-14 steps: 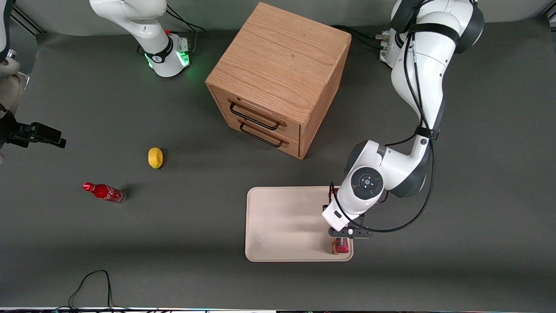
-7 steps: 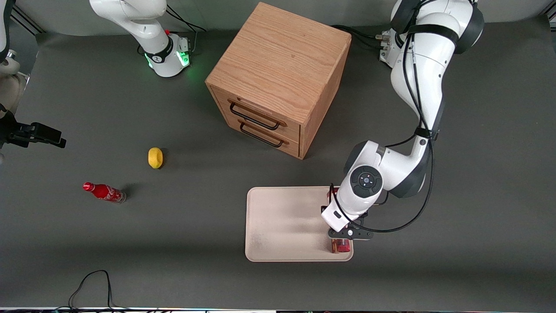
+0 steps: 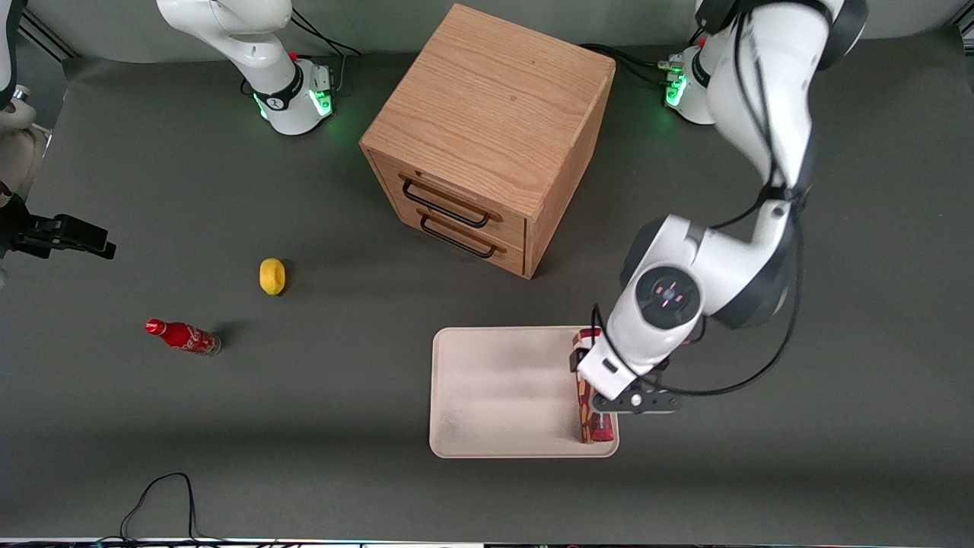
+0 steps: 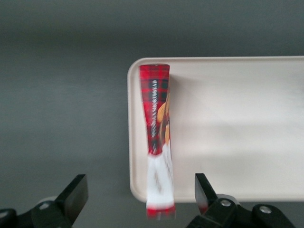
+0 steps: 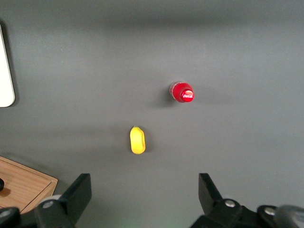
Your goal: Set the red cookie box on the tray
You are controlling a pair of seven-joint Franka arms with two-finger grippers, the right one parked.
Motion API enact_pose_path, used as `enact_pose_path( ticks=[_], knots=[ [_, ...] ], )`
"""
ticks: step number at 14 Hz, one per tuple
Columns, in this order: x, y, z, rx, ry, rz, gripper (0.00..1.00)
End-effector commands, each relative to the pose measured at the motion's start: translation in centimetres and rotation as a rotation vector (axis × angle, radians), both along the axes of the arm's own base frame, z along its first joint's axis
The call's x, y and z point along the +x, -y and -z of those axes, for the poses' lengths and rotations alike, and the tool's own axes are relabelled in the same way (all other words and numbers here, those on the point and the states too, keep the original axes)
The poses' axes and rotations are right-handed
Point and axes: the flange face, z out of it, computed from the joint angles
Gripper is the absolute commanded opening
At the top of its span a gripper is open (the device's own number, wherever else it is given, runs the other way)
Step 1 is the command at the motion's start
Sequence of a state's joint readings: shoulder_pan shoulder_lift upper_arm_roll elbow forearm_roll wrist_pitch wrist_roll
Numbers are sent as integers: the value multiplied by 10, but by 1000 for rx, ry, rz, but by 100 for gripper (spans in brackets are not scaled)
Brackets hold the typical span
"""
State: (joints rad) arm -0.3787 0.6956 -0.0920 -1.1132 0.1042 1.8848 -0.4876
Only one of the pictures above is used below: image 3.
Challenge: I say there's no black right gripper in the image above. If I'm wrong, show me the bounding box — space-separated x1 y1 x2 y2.
0 183 117 260

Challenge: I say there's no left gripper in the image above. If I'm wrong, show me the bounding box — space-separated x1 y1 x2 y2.
570 327 683 416

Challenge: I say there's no red tartan cookie box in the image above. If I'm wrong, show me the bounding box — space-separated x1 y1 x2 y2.
572 329 616 444

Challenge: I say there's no white rectangular tray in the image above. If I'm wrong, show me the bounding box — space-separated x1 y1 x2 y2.
429 326 620 460

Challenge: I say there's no wooden cabinet drawer front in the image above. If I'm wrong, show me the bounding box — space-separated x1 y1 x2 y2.
369 151 528 244
396 199 527 278

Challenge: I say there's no red cola bottle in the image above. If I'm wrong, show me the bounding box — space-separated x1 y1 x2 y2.
145 318 222 357

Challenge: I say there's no yellow lemon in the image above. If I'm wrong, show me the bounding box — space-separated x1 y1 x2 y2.
259 257 287 296

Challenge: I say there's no wooden drawer cabinet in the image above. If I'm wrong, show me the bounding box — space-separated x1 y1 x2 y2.
359 3 617 280

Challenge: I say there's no black wire drawer handle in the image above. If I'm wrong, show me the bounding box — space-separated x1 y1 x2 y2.
401 178 492 229
419 215 498 260

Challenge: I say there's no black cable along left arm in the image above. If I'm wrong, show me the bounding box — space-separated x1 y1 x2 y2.
592 11 806 398

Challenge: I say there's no thin black looped cable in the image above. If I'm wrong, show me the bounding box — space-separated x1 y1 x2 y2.
95 472 279 546

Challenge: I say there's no black left arm base cable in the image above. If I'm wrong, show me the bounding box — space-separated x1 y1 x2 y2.
582 43 686 86

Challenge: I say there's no black arm base cable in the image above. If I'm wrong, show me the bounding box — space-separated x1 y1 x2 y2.
291 8 362 96
582 43 686 86

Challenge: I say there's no black right arm base cable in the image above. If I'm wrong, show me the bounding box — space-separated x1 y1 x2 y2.
291 8 362 96

